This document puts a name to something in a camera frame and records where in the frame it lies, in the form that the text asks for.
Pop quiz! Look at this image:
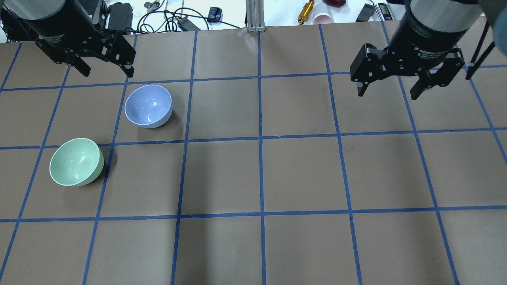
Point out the black power adapter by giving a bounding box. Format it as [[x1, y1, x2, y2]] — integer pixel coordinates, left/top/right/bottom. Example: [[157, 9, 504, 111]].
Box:
[[107, 2, 133, 30]]

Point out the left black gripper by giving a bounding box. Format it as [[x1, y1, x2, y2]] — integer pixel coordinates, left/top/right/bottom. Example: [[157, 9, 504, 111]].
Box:
[[24, 0, 136, 78]]

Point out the gold cylindrical tool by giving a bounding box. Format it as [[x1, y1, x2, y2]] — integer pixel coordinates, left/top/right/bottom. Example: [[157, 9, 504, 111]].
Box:
[[297, 0, 314, 25]]

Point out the red mango fruit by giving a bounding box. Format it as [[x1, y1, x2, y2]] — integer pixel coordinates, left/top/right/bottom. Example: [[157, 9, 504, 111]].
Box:
[[322, 0, 347, 8]]

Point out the blue bowl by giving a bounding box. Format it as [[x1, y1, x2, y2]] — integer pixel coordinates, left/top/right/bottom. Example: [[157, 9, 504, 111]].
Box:
[[124, 84, 173, 129]]

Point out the green bowl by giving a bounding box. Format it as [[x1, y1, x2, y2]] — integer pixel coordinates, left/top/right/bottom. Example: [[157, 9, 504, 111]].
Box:
[[49, 138, 105, 186]]

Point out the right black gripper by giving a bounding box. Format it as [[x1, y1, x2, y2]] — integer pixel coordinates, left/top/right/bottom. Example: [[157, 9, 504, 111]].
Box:
[[350, 11, 468, 100]]

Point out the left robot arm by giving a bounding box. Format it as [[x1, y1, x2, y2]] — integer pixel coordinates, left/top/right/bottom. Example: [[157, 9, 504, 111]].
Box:
[[2, 0, 136, 78]]

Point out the aluminium frame post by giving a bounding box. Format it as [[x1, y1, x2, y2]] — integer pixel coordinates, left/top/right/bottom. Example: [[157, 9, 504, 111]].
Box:
[[246, 0, 265, 32]]

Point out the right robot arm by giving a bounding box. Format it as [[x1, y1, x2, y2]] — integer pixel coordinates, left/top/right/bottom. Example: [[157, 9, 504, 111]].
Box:
[[350, 0, 506, 100]]

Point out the small blue black device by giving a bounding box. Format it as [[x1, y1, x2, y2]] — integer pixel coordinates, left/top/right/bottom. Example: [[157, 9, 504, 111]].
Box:
[[207, 6, 223, 24]]

